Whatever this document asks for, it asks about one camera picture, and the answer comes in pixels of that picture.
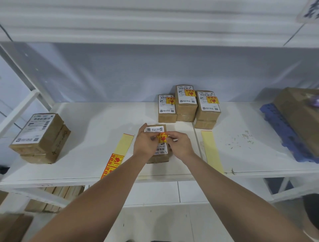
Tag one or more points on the yellow red sticker strip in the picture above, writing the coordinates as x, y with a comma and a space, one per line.
211, 152
122, 147

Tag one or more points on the row of flat brown cartons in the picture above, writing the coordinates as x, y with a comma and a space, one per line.
62, 193

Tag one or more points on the purple plastic packet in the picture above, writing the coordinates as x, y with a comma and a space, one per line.
315, 102

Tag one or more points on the stack of labelled brown parcels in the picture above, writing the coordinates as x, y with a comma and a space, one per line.
37, 129

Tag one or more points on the person's right forearm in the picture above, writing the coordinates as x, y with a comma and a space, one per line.
244, 204

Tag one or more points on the large brown carton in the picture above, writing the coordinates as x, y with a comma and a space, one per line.
296, 117

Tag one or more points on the blue plastic pallet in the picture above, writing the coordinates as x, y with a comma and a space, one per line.
276, 122

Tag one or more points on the person's left forearm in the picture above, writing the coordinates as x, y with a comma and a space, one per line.
87, 204

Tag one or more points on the blue plastic crate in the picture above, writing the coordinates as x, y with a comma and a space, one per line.
271, 185

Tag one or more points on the yellow red square sticker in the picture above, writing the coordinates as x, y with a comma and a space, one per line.
190, 93
162, 138
171, 101
213, 100

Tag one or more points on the small brown cardboard box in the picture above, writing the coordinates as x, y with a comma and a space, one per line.
208, 116
167, 117
204, 124
185, 118
157, 159
185, 109

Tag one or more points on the person's right hand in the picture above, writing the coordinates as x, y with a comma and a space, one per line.
183, 147

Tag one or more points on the person's left hand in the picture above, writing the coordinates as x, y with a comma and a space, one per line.
145, 145

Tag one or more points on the white metal shelf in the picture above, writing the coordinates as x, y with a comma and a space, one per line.
99, 119

